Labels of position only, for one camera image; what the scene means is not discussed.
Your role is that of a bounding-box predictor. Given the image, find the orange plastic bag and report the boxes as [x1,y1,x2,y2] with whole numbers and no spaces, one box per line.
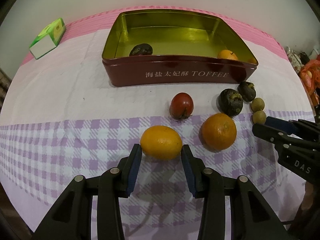
[299,57,320,105]

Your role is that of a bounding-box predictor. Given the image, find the round orange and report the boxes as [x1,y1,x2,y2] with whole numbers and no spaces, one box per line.
[199,113,237,151]

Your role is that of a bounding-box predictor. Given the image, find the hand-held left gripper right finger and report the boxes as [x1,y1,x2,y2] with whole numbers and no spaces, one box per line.
[181,144,292,240]

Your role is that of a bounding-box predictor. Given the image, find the brown longan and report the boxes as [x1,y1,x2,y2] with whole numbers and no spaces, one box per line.
[251,97,265,111]
[252,110,267,124]

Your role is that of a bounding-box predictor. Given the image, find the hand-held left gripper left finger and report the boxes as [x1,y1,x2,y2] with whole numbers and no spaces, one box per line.
[32,144,143,240]

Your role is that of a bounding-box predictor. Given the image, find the large dark purple mangosteen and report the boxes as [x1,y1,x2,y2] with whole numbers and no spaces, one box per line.
[129,44,153,57]

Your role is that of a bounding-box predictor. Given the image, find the pink and lilac checked tablecloth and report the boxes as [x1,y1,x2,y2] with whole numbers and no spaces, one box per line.
[0,5,317,240]

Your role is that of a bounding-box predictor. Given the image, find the small orange with stem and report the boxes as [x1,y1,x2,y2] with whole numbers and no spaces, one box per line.
[217,49,239,61]

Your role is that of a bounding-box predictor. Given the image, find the small red tomato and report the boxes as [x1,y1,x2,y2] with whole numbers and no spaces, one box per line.
[169,92,194,120]

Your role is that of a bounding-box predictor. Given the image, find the green tissue box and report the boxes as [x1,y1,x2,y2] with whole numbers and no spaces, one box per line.
[29,17,67,60]

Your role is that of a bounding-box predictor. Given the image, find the dark red rectangular tin box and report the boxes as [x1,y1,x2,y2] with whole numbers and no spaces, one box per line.
[102,9,258,87]

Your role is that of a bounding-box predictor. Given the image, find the oval orange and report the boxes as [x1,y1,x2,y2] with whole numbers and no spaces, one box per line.
[140,125,183,161]

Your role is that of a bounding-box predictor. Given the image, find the beige ribbed pipes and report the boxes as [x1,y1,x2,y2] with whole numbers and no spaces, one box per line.
[0,66,12,93]

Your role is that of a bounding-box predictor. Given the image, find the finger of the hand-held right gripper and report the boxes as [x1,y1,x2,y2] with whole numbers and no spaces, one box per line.
[265,116,320,140]
[252,124,320,153]

